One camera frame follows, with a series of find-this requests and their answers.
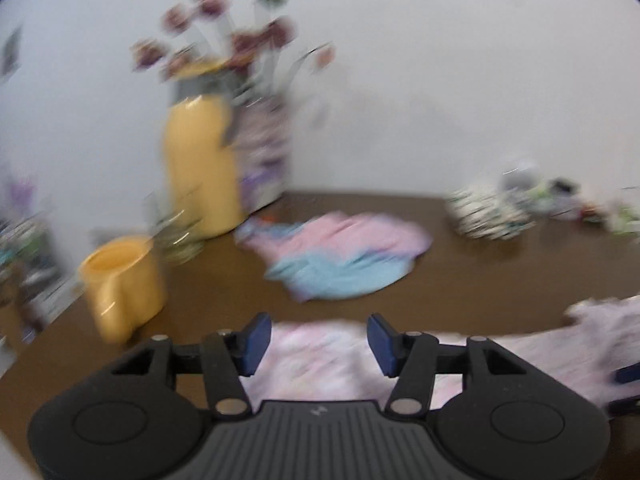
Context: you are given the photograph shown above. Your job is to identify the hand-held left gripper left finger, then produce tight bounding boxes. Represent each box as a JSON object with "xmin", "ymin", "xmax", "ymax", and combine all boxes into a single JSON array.
[{"xmin": 110, "ymin": 311, "xmax": 273, "ymax": 420}]

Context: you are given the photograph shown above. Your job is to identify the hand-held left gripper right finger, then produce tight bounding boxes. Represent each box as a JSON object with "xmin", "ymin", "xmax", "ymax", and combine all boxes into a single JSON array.
[{"xmin": 366, "ymin": 312, "xmax": 528, "ymax": 418}]

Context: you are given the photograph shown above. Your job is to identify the pink floral garment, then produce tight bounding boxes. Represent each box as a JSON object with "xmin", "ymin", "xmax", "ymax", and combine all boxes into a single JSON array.
[{"xmin": 240, "ymin": 296, "xmax": 640, "ymax": 411}]

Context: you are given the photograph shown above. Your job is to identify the pink and blue garment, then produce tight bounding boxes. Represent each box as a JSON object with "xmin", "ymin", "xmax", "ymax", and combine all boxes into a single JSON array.
[{"xmin": 235, "ymin": 211, "xmax": 433, "ymax": 303}]

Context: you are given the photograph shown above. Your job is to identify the clear glass cup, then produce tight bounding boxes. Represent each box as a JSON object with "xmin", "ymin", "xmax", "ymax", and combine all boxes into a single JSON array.
[{"xmin": 145, "ymin": 192, "xmax": 206, "ymax": 266}]

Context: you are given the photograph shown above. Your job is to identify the yellow mug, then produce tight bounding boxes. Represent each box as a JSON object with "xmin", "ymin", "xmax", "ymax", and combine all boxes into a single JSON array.
[{"xmin": 79, "ymin": 235, "xmax": 168, "ymax": 345}]

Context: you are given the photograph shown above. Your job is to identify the purple tissue box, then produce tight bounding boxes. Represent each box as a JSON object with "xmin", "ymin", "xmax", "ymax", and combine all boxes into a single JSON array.
[{"xmin": 239, "ymin": 170, "xmax": 283, "ymax": 213}]

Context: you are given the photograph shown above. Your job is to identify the green spray bottle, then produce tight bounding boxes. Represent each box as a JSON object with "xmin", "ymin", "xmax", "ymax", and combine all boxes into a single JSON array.
[{"xmin": 606, "ymin": 187, "xmax": 640, "ymax": 236}]

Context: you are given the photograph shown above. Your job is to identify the folded green floral cloth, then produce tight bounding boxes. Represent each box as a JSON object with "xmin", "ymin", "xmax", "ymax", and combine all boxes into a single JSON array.
[{"xmin": 446, "ymin": 185, "xmax": 536, "ymax": 241}]

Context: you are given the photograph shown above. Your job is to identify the printed tin box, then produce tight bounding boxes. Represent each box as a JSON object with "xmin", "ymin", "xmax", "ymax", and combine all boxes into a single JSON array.
[{"xmin": 550, "ymin": 194, "xmax": 583, "ymax": 221}]

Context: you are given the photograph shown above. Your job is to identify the yellow thermos jug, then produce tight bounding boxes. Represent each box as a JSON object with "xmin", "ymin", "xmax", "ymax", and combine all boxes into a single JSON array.
[{"xmin": 162, "ymin": 62, "xmax": 246, "ymax": 241}]

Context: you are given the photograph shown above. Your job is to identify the stacked green boxes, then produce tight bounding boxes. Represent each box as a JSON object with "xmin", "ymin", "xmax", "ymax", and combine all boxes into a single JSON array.
[{"xmin": 530, "ymin": 182, "xmax": 557, "ymax": 217}]

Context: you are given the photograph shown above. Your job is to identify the white robot speaker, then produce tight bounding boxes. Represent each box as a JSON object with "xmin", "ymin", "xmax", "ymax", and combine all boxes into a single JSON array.
[{"xmin": 502, "ymin": 160, "xmax": 538, "ymax": 196}]

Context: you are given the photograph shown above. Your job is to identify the purple feather decoration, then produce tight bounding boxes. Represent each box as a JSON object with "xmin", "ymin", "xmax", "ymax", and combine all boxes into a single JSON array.
[{"xmin": 5, "ymin": 175, "xmax": 38, "ymax": 211}]

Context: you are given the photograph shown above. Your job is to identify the dried rose bouquet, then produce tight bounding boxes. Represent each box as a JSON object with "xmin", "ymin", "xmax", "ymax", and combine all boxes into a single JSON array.
[{"xmin": 130, "ymin": 0, "xmax": 336, "ymax": 91}]

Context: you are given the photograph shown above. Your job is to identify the cluttered wire basket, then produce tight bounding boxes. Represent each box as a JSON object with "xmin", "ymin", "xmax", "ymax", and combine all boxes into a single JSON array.
[{"xmin": 0, "ymin": 210, "xmax": 71, "ymax": 331}]

